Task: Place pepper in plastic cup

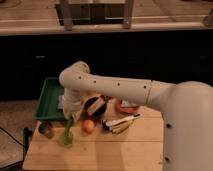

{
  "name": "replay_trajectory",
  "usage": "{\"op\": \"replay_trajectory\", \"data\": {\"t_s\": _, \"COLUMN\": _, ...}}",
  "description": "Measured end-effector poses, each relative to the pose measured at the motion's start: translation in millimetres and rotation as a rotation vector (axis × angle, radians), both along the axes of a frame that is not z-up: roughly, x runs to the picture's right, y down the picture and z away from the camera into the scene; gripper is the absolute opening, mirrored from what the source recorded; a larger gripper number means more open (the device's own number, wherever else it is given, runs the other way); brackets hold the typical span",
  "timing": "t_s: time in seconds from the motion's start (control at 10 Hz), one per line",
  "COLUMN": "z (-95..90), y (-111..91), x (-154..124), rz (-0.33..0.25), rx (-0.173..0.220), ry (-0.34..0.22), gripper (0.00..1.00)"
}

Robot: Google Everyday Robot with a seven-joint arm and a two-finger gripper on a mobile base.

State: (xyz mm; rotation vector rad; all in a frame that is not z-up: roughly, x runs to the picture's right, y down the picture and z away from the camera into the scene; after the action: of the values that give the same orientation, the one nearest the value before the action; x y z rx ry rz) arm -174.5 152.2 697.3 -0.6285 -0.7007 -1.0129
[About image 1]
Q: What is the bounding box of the green plastic tray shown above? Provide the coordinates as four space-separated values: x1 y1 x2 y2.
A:
35 77 65 121

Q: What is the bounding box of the orange plate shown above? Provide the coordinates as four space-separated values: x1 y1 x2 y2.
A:
114 99 138 115

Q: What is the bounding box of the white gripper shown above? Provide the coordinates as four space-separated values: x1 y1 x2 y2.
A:
62 88 84 120

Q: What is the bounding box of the green plastic cup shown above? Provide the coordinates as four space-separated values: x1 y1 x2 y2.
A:
58 132 73 148

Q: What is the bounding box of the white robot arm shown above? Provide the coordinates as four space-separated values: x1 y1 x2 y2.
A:
59 61 213 171

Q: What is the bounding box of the yellow banana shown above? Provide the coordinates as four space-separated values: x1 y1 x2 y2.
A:
111 120 133 134

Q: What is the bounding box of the white handled knife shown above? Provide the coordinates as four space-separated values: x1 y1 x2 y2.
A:
102 114 140 130

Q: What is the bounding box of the orange fruit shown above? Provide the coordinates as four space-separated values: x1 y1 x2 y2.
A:
82 119 95 134

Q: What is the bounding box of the wooden chair frame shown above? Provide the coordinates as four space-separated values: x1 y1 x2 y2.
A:
55 0 134 31

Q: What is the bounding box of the dark bowl with bread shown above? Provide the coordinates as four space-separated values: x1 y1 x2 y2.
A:
84 96 107 117

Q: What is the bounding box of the black clamp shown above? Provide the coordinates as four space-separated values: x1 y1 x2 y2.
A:
0 126 34 171

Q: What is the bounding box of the grey sponge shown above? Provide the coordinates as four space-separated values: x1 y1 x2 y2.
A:
57 95 63 110

